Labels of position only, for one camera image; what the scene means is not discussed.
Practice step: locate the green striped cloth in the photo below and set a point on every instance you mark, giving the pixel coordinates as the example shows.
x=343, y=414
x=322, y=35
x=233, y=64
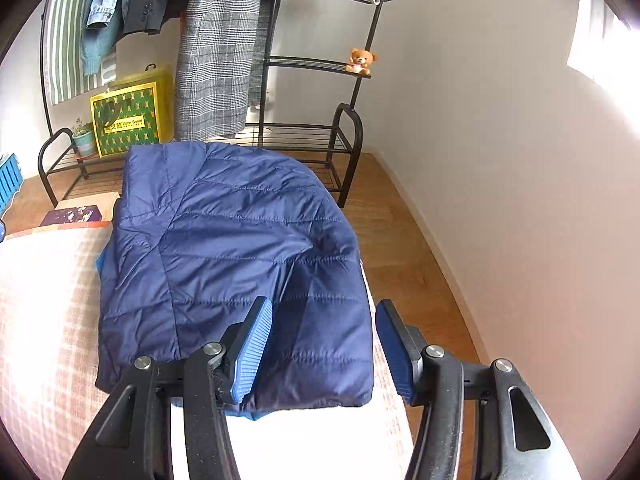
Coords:
x=62, y=45

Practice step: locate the blue plastic crate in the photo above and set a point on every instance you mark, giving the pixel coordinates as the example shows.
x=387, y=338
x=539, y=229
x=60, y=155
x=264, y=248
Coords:
x=10, y=180

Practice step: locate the blue and grey garment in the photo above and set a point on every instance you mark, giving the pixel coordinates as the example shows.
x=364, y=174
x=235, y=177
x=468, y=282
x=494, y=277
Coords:
x=101, y=265

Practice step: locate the teal sweater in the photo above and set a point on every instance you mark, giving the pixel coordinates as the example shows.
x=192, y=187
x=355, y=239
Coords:
x=97, y=50

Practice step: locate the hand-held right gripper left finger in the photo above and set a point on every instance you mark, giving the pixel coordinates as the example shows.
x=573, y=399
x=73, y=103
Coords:
x=250, y=355

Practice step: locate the navy puffer jacket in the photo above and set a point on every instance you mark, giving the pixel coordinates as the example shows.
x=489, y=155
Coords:
x=225, y=260

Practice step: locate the small potted plant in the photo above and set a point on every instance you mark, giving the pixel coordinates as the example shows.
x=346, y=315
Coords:
x=85, y=137

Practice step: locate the black metal clothes rack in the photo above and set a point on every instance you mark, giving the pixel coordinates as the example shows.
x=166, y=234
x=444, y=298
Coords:
x=345, y=125

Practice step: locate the cardboard box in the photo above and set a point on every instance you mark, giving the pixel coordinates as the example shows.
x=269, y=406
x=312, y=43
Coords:
x=92, y=199

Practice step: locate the window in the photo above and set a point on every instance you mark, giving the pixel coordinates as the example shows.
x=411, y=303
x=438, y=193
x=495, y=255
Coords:
x=595, y=50

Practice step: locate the purple box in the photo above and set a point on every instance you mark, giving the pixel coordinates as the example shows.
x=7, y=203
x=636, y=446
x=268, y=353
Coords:
x=70, y=216

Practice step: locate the grey plaid coat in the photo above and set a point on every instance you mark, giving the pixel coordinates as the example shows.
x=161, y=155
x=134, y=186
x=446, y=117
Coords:
x=215, y=60

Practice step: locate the brown teddy bear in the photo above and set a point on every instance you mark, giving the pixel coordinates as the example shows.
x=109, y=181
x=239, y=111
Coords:
x=361, y=61

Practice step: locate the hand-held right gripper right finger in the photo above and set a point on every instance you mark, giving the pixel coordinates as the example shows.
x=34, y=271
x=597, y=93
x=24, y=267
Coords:
x=397, y=350

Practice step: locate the yellow and green bag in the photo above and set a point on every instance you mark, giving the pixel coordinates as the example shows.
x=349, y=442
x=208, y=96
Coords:
x=132, y=115

